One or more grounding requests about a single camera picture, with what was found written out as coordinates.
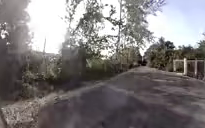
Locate grey asphalt road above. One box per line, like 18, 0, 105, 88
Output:
36, 65, 205, 128

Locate overgrown wire fence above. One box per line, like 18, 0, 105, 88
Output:
21, 49, 141, 91

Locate green hedge bushes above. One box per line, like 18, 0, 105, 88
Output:
145, 28, 205, 72

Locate leaf-strewn dirt verge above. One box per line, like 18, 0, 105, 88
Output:
0, 90, 68, 128

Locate row of trees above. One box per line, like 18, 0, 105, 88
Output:
0, 0, 168, 98

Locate white post fence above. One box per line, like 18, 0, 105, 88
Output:
172, 57, 205, 80

